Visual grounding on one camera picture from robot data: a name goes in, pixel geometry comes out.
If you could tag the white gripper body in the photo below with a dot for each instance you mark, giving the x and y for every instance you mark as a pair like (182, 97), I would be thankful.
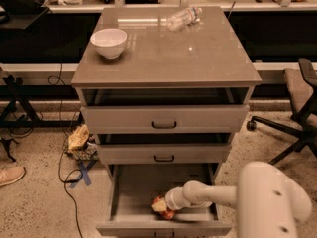
(171, 198)

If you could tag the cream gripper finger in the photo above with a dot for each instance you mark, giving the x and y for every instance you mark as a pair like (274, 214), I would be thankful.
(159, 204)

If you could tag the red coke can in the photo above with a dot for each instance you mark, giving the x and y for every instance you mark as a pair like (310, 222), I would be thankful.
(167, 215)

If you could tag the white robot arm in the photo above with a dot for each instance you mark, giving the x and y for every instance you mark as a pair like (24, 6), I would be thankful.
(268, 203)

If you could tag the bottom grey drawer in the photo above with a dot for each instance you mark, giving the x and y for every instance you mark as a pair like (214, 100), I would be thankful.
(129, 213)

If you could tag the grey drawer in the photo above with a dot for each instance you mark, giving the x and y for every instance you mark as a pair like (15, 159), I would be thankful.
(168, 119)
(163, 153)
(129, 213)

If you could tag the middle grey drawer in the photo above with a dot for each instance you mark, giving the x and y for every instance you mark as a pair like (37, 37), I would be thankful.
(163, 153)

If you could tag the top grey drawer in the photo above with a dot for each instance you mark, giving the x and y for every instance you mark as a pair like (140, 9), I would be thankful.
(168, 119)

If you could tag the grey drawer cabinet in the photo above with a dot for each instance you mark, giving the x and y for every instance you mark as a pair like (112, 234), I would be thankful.
(201, 65)

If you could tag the blue tape cross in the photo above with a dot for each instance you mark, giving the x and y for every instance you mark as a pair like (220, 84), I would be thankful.
(84, 168)

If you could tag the yellow snack bag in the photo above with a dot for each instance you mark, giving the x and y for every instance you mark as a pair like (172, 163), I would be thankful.
(78, 138)

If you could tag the beige sneaker shoe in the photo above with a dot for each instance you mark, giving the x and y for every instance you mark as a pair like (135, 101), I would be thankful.
(11, 175)

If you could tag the white ceramic bowl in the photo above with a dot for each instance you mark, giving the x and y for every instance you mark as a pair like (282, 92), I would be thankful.
(109, 43)

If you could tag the black office chair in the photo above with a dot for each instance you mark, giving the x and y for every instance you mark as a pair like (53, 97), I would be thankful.
(302, 88)

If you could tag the clear plastic water bottle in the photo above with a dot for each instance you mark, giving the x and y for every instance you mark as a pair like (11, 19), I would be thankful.
(183, 18)

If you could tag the black desk left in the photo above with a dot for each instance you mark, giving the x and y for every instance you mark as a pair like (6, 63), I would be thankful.
(20, 14)

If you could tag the black stand frame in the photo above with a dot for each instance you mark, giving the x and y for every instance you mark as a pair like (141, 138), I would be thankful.
(20, 94)

